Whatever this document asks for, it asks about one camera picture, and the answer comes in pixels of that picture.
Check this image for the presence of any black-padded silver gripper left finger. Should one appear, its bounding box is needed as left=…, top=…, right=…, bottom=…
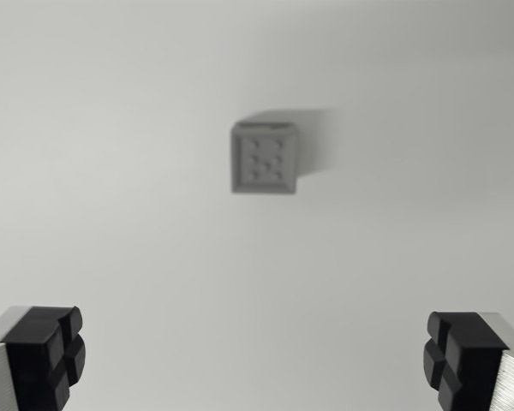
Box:
left=0, top=305, right=87, bottom=411

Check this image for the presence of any black-padded silver gripper right finger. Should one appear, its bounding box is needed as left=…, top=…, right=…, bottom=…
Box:
left=422, top=311, right=514, bottom=411

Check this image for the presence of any gray embossed dice cube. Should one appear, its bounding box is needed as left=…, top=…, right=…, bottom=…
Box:
left=230, top=120, right=299, bottom=196

